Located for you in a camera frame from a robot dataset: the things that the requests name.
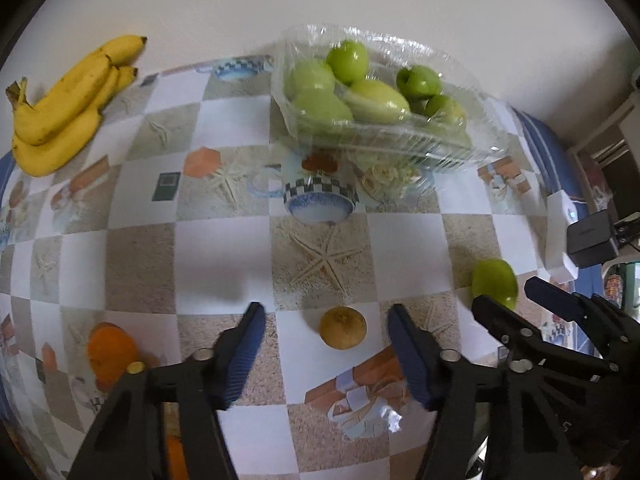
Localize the large orange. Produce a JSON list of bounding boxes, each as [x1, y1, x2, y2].
[[165, 436, 190, 480]]

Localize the green mango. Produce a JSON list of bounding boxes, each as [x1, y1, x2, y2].
[[471, 259, 518, 311]]

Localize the brown longan fruit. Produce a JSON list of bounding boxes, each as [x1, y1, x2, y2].
[[319, 307, 367, 350]]

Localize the black charger block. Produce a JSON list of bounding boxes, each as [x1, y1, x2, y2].
[[566, 210, 620, 269]]

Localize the white charger dock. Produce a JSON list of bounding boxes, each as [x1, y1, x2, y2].
[[544, 190, 578, 284]]

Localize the patterned checkered tablecloth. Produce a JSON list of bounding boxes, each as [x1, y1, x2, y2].
[[1, 58, 549, 479]]

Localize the clear plastic fruit tray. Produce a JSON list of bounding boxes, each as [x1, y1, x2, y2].
[[271, 25, 508, 170]]

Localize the yellow banana bunch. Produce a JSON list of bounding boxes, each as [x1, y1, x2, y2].
[[6, 35, 148, 178]]

